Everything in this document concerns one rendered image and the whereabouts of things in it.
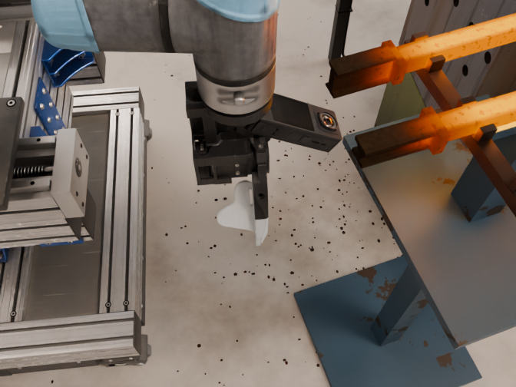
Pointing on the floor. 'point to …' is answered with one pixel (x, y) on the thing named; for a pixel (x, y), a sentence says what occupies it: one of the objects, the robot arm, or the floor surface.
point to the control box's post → (339, 29)
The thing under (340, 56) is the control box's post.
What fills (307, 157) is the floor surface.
